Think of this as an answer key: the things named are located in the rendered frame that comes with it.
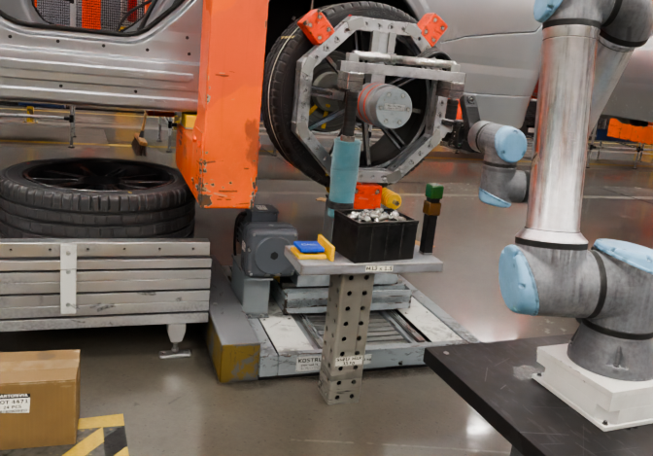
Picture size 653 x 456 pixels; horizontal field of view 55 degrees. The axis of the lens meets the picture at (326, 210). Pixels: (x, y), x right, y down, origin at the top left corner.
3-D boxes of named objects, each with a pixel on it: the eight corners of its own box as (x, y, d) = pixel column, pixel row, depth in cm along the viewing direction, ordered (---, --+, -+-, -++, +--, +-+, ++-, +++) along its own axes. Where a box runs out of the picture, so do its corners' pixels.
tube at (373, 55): (376, 64, 208) (380, 30, 205) (402, 67, 190) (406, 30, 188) (326, 58, 202) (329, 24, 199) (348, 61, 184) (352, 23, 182)
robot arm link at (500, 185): (523, 210, 173) (530, 165, 170) (482, 208, 172) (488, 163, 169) (511, 202, 182) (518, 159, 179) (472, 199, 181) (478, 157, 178)
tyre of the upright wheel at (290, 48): (369, 206, 256) (449, 60, 251) (394, 222, 234) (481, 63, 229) (225, 132, 229) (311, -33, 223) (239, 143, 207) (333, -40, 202)
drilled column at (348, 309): (347, 385, 197) (362, 258, 187) (359, 402, 188) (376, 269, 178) (317, 388, 193) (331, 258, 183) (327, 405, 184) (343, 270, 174)
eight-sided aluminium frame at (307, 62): (427, 181, 232) (449, 28, 219) (435, 185, 226) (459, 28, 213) (286, 176, 214) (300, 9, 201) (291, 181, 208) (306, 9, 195)
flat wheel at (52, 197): (154, 209, 273) (155, 155, 267) (224, 256, 222) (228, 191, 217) (-18, 220, 234) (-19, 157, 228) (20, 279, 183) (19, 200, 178)
